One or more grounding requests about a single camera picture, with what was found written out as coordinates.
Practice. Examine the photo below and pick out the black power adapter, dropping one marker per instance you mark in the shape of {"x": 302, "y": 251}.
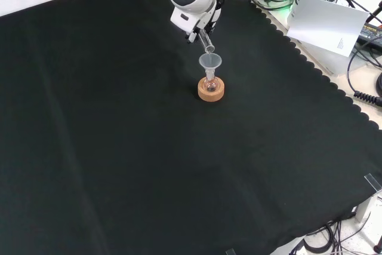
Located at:
{"x": 371, "y": 34}

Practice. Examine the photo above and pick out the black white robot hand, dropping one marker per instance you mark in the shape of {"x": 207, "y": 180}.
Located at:
{"x": 186, "y": 19}

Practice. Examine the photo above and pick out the clear tape strip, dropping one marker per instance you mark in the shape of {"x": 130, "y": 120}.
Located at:
{"x": 231, "y": 252}
{"x": 373, "y": 181}

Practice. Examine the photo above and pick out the white bench leg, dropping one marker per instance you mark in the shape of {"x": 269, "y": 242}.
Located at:
{"x": 368, "y": 207}

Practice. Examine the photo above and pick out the clear graduated cylinder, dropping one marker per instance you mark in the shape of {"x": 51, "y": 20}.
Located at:
{"x": 207, "y": 43}

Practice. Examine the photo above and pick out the clear plastic funnel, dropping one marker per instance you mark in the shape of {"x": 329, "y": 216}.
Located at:
{"x": 209, "y": 62}

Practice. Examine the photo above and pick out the black bench cloth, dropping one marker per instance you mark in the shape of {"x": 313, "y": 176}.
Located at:
{"x": 119, "y": 123}

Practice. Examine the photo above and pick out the pale board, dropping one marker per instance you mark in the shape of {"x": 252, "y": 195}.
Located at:
{"x": 325, "y": 25}

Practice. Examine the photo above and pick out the glass round-bottom flask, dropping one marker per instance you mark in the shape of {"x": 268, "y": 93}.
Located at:
{"x": 212, "y": 85}

